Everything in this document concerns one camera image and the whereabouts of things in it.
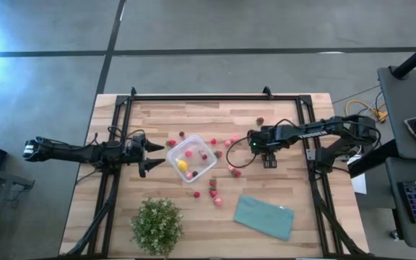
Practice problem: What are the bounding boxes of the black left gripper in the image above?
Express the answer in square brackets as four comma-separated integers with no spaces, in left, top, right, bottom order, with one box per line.
[123,133,167,178]

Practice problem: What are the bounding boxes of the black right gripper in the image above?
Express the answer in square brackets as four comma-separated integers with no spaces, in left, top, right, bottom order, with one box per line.
[247,124,287,170]

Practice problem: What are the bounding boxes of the clear plastic tupperware container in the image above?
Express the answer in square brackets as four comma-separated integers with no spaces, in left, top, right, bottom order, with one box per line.
[166,134,218,183]

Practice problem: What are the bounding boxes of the teal folded cloth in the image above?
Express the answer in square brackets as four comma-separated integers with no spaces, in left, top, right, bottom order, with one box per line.
[233,194,295,242]

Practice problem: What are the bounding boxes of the green potted plant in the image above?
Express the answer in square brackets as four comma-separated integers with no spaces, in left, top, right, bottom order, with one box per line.
[130,197,184,258]

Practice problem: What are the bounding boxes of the white paper sheet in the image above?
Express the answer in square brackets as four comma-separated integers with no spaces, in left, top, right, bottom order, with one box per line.
[348,154,368,195]

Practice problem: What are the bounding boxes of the black stand base bar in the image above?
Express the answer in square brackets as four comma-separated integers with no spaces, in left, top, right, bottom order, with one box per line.
[347,139,402,179]

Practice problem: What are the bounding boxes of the dark metal stand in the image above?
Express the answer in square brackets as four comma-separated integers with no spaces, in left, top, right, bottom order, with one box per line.
[0,161,35,260]

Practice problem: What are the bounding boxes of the grey desk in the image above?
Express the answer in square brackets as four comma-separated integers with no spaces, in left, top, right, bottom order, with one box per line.
[376,66,416,251]

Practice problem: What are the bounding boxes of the black pole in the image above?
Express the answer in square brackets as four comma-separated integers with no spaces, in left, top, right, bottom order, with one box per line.
[391,34,416,80]

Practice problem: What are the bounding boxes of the black looped gripper cable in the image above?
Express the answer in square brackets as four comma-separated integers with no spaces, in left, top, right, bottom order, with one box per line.
[225,128,285,169]

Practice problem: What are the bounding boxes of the black aluminium table frame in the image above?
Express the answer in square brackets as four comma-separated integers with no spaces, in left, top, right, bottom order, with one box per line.
[60,86,372,259]

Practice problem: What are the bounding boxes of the yellow cable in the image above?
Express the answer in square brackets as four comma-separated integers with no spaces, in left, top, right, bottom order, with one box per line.
[344,100,389,123]

